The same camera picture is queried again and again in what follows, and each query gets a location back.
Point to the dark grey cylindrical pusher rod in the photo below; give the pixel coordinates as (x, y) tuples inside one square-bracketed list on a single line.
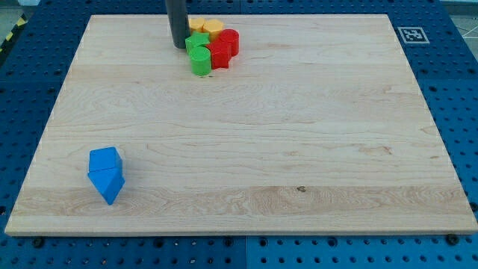
[(178, 20)]

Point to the green star block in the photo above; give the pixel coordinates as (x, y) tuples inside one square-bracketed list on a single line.
[(196, 39)]

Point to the yellow hexagon block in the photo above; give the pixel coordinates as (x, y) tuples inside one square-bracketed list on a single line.
[(214, 27)]

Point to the green cylinder block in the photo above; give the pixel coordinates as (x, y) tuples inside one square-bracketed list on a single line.
[(200, 59)]

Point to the red cylinder block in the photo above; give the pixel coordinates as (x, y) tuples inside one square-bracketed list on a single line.
[(231, 37)]

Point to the red angular block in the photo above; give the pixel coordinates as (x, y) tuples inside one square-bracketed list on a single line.
[(221, 54)]

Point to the black and yellow hazard tape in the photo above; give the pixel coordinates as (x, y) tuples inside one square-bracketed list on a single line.
[(13, 35)]

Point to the blue cube block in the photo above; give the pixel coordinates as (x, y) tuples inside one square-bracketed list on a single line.
[(104, 159)]

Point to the light wooden board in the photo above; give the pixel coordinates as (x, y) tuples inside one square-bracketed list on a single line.
[(318, 127)]

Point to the blue triangular prism block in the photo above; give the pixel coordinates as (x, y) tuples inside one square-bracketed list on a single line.
[(108, 183)]

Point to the white fiducial marker tag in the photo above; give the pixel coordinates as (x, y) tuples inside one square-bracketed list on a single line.
[(413, 35)]

